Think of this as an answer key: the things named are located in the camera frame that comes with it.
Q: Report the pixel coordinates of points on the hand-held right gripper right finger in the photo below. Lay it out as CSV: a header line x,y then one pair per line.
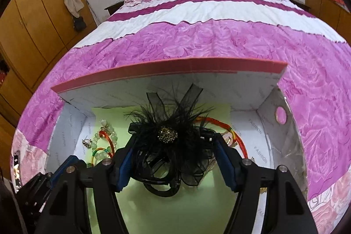
x,y
226,166

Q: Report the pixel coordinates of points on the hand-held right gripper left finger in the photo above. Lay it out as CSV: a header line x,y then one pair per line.
x,y
123,169

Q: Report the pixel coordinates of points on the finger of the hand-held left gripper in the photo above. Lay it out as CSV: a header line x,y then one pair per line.
x,y
63,168

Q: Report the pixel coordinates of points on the black feather hair clip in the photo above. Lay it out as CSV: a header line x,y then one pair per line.
x,y
167,135

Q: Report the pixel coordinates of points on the red cardboard box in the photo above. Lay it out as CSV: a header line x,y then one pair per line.
x,y
170,69

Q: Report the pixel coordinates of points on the green paper liner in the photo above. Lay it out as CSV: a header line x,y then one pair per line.
x,y
175,212

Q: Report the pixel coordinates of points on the pink floral bed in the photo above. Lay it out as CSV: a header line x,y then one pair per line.
x,y
219,36

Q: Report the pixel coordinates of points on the small black bag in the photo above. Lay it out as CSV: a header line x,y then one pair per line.
x,y
79,24

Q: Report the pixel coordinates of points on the wooden wardrobe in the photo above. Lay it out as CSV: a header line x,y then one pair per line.
x,y
35,23

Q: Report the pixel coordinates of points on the thin white stick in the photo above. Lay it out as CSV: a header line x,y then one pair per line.
x,y
92,12

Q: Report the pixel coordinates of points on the dark wooden nightstand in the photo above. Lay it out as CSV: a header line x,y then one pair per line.
x,y
113,7
299,3

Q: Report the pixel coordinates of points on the beige hanging towel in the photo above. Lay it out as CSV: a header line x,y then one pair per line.
x,y
72,2

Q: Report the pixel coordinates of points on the wooden dresser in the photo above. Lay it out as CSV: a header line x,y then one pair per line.
x,y
326,12

